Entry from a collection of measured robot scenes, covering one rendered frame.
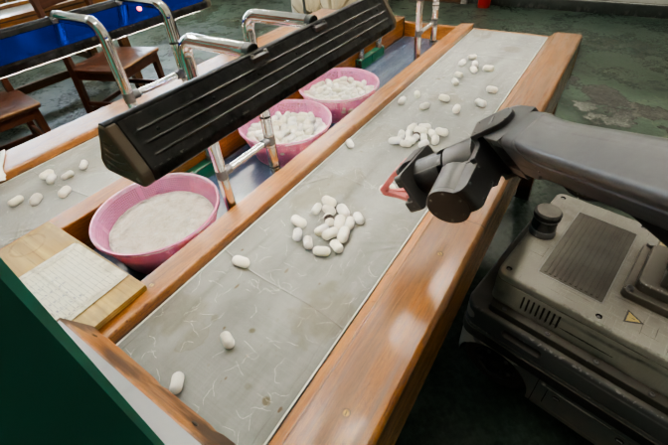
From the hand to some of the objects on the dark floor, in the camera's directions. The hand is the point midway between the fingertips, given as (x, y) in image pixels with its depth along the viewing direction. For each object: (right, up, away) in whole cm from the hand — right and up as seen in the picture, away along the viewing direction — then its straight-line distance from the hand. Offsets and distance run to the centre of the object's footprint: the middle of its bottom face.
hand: (386, 190), depth 69 cm
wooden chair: (-193, +8, +169) cm, 256 cm away
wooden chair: (-152, +54, +221) cm, 274 cm away
